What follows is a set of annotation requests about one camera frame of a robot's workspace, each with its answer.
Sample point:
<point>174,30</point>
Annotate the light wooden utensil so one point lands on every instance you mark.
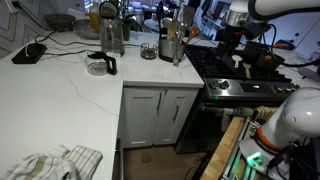
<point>171,30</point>

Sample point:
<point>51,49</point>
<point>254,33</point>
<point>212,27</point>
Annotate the round wooden spoon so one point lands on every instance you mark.
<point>193,32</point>

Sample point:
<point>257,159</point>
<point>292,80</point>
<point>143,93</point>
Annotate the black flat kitchen scale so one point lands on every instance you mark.
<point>29,54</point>

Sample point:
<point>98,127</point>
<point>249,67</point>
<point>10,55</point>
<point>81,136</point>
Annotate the wooden cart top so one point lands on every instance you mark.
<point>221,153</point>

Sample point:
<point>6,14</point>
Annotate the small silver stove knob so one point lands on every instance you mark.
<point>287,89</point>
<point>294,88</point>
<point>279,89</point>

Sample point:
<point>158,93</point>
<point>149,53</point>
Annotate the beige hanging cloth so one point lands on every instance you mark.
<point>266,113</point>

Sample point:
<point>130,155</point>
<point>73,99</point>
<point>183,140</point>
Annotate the orange spatula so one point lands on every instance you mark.
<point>237,59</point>

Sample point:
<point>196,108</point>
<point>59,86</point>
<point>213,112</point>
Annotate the metal utensil crock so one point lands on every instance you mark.
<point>169,50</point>

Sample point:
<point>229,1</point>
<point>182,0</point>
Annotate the wooden flat spatula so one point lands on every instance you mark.
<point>247,67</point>

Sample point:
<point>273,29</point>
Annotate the grey wide bowl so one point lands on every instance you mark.
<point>83,29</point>

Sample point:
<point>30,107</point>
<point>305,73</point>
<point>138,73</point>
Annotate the striped beige dish towel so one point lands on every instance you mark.
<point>60,163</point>

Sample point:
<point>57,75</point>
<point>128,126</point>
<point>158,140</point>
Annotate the blue grey hanging cloth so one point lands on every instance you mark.
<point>238,111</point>

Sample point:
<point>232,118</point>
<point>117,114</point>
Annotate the orange juice bottle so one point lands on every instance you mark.
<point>94,16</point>

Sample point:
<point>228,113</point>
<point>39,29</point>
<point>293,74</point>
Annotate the black long utensil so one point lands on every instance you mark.
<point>160,15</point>

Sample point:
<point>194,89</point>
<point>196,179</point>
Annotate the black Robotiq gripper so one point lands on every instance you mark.
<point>232,35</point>

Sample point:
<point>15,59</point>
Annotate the dark ribbed bowl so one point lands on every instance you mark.
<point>60,21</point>

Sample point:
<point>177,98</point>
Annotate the stainless black gas range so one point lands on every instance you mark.
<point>220,71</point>

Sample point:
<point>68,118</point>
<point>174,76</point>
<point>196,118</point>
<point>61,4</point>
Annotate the potted green plant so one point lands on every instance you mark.
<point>127,28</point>

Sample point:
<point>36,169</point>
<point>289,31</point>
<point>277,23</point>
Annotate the grey cabinet door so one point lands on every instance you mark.
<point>141,116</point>
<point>175,115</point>

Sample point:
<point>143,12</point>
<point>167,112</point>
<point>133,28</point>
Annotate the orange and black object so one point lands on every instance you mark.
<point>284,44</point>

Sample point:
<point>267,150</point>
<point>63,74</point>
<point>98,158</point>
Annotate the grey flat device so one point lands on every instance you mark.
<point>308,75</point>

